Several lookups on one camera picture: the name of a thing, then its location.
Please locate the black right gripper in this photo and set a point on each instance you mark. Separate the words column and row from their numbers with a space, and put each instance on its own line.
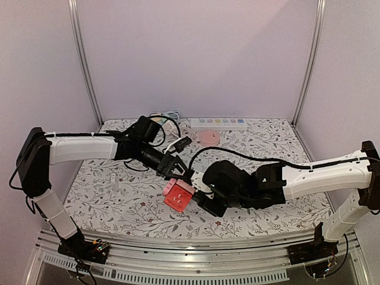
column 205, row 200

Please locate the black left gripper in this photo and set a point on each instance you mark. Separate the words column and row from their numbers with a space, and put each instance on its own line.
column 163, row 168

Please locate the light pink cube socket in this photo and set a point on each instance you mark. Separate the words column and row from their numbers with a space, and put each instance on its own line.
column 185, row 186

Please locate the red cube socket adapter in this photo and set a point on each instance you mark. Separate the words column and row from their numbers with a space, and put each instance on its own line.
column 178, row 198

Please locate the pink plug adapter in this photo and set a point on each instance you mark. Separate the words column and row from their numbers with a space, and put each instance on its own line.
column 171, row 183

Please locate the dark green cube socket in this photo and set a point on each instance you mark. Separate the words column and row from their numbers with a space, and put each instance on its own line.
column 215, row 207

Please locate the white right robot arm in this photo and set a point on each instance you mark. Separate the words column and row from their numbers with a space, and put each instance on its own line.
column 358, row 171

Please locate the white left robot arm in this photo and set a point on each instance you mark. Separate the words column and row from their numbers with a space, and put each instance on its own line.
column 41, row 150

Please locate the white plug block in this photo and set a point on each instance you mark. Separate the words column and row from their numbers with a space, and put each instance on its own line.
column 170, row 128

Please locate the green beige socket adapter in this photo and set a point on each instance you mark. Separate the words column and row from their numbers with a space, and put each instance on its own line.
column 172, row 113

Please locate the white colourful power strip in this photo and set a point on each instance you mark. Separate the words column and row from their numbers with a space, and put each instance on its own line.
column 219, row 124

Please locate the floral table cloth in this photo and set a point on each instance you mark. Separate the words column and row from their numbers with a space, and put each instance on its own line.
column 125, row 198

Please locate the pink round cable reel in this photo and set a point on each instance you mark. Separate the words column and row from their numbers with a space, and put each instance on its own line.
column 209, row 138

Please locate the aluminium front rail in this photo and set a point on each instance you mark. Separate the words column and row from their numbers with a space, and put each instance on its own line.
column 149, row 260

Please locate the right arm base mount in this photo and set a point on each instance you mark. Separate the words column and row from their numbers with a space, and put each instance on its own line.
column 309, row 251

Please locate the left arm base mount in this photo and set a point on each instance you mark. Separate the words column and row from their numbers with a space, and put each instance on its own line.
column 77, row 247

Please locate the left aluminium corner post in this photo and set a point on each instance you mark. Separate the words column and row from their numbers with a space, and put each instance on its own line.
column 81, row 51

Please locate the aluminium corner post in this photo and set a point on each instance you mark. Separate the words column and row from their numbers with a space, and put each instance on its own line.
column 310, row 66
column 81, row 51

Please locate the right aluminium corner post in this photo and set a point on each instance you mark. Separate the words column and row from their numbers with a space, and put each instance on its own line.
column 310, row 66

